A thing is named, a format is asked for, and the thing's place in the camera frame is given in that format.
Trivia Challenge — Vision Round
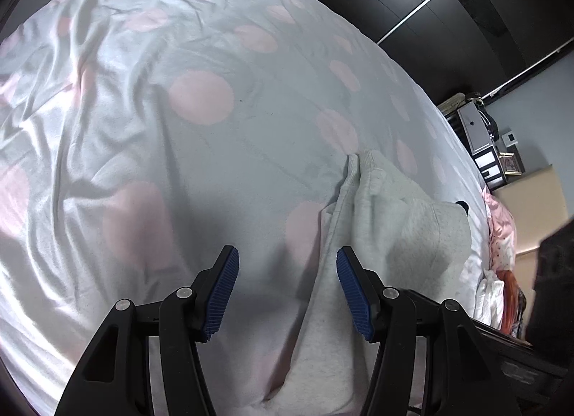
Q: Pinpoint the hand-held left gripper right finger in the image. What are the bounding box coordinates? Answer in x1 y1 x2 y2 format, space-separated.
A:
336 246 507 416

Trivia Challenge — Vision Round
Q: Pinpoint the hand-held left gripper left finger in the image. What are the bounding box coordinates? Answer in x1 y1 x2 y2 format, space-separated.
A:
54 244 240 416

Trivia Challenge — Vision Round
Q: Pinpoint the grey printed sweatshirt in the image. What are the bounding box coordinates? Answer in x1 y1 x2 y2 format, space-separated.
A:
264 149 474 416

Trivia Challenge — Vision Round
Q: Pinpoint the rust orange towel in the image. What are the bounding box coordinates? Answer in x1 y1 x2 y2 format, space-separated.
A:
499 267 523 336

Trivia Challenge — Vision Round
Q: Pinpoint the white crinkled garment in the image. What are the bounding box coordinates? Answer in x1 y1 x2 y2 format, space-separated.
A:
474 267 507 329

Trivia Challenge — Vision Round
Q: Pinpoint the pink printed pillow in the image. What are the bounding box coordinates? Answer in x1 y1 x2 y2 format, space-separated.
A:
481 185 517 275

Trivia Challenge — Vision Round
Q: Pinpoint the beige padded headboard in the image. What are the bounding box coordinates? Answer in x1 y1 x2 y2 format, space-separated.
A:
491 164 574 260

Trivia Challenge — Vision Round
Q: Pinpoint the grey polka dot bedsheet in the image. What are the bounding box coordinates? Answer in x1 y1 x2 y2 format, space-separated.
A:
0 0 494 416

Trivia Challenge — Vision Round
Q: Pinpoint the beige box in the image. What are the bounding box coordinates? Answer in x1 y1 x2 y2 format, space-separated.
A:
437 92 469 120

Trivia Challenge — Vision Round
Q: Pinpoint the picture frame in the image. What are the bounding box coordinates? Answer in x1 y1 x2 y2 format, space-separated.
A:
497 150 524 175

